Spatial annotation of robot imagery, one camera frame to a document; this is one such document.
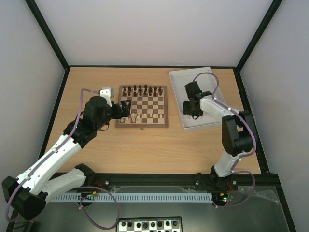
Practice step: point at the wooden chess board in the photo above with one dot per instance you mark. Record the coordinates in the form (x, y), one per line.
(145, 99)

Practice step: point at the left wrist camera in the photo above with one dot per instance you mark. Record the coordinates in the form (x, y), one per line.
(107, 92)

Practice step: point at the white cardboard box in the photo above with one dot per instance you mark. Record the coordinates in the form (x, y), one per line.
(206, 82)

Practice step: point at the printed checker calibration board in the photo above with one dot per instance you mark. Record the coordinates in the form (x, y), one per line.
(150, 224)

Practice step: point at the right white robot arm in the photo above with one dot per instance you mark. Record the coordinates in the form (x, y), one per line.
(238, 138)

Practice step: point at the black aluminium rail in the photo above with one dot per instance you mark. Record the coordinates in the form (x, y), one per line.
(199, 182)

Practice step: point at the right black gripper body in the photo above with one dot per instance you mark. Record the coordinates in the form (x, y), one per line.
(189, 108)

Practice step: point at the light blue cable duct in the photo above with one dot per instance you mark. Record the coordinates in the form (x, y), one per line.
(151, 198)

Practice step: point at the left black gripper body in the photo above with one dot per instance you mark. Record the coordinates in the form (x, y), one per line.
(102, 122)

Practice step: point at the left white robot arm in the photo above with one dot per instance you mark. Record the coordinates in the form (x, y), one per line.
(28, 193)

